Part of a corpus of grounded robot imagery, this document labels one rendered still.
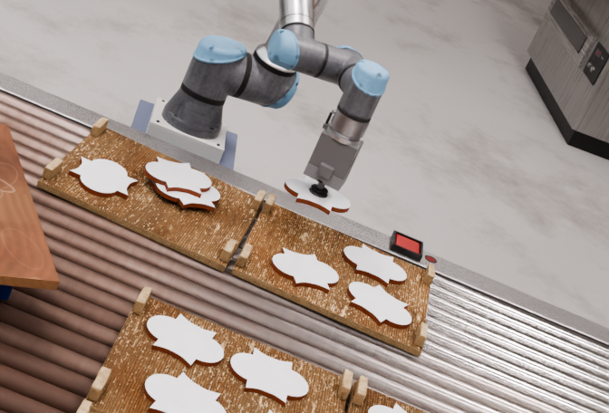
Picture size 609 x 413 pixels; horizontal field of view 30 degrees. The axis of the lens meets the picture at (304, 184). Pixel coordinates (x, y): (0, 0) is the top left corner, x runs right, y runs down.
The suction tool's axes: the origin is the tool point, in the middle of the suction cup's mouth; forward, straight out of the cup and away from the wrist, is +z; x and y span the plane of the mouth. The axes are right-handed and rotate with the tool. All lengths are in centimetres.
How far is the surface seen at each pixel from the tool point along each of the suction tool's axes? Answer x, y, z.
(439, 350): -13.7, 37.5, 12.2
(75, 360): -74, -17, 12
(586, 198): 390, 97, 102
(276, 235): -4.9, -3.7, 10.0
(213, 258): -26.7, -10.7, 10.1
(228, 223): -10.3, -13.5, 10.1
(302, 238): -0.9, 1.2, 10.0
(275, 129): 277, -60, 102
